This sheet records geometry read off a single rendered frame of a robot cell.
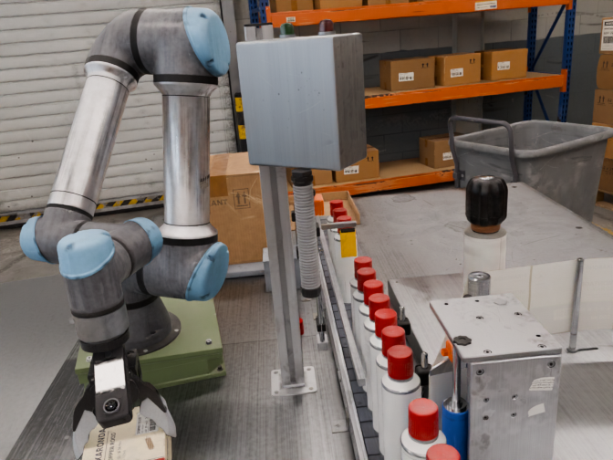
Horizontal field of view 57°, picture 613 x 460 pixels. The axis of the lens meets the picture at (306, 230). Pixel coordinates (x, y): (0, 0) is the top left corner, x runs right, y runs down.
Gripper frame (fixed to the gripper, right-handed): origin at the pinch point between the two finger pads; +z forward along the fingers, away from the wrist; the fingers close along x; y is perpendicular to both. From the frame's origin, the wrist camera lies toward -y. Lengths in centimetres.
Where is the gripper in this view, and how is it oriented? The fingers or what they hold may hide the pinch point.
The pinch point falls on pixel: (127, 451)
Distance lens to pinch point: 100.0
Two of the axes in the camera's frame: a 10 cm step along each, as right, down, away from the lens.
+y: -2.4, -3.0, 9.3
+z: 0.8, 9.4, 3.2
